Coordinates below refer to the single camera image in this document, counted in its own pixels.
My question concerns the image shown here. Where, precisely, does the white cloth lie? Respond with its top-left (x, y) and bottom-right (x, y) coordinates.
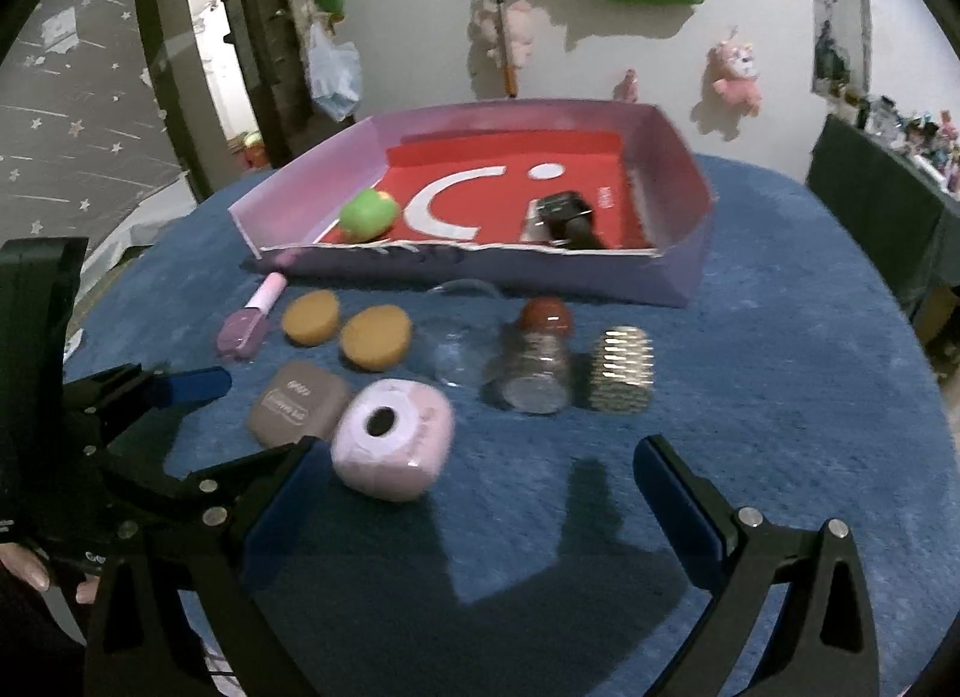
top-left (64, 202), bottom-right (196, 360)

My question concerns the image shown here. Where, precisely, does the pink rounded cube gadget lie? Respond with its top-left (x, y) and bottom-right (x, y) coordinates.
top-left (331, 378), bottom-right (456, 503)

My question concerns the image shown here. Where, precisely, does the round orange sponge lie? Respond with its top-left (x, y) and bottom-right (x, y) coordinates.
top-left (281, 292), bottom-right (341, 347)
top-left (339, 305), bottom-right (413, 372)

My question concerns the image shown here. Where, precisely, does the purple nail polish bottle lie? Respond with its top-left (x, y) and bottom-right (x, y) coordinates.
top-left (217, 271), bottom-right (290, 360)

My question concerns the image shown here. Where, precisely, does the dark green table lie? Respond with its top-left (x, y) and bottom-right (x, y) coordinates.
top-left (806, 113), bottom-right (960, 323)

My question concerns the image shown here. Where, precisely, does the clutter of small trinkets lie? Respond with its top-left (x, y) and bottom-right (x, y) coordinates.
top-left (825, 93), bottom-right (960, 196)

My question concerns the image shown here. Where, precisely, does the grey-brown rounded case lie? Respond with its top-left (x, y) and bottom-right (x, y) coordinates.
top-left (247, 359), bottom-right (352, 447)

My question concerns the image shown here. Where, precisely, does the narrow wall hanging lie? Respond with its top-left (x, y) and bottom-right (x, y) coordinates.
top-left (810, 0), bottom-right (871, 98)

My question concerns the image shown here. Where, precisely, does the pale pink plush toy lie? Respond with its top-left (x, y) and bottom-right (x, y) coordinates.
top-left (472, 0), bottom-right (535, 64)

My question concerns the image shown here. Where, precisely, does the grey star-print curtain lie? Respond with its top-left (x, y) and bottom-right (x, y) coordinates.
top-left (0, 0), bottom-right (196, 241)

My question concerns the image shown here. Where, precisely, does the clear glass bowl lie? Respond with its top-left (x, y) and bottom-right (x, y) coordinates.
top-left (409, 277), bottom-right (503, 387)

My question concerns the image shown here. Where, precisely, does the clear plastic bag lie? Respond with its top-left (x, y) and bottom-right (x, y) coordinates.
top-left (307, 22), bottom-right (362, 122)

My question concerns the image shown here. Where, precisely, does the dark door frame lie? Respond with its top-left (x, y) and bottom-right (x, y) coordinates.
top-left (131, 0), bottom-right (312, 203)

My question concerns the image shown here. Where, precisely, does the giant pencil toy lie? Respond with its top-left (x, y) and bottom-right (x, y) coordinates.
top-left (489, 0), bottom-right (520, 98)

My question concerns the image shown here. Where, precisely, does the pink cardboard box red lining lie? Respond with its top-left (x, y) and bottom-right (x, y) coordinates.
top-left (227, 99), bottom-right (715, 308)

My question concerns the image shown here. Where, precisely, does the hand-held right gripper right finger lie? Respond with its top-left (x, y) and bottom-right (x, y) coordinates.
top-left (632, 433), bottom-right (881, 697)

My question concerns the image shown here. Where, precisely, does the pink bear plush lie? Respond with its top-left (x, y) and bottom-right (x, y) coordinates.
top-left (709, 41), bottom-right (764, 115)

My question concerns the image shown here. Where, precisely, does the glass jar red lid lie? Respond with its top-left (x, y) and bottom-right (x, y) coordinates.
top-left (484, 296), bottom-right (577, 414)

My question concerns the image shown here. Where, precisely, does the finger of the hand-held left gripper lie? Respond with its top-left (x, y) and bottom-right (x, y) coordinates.
top-left (64, 362), bottom-right (234, 444)
top-left (101, 438), bottom-right (302, 527)

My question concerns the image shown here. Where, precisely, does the green squishy toy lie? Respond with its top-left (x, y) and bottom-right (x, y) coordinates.
top-left (339, 188), bottom-right (398, 242)

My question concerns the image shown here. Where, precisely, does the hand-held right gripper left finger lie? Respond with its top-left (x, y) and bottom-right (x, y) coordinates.
top-left (82, 434), bottom-right (335, 697)

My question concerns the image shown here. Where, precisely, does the person's left hand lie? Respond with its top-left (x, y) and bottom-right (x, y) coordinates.
top-left (0, 542), bottom-right (100, 606)

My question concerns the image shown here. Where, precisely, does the silver ribbed hair roller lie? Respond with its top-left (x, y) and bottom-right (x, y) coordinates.
top-left (585, 326), bottom-right (652, 413)

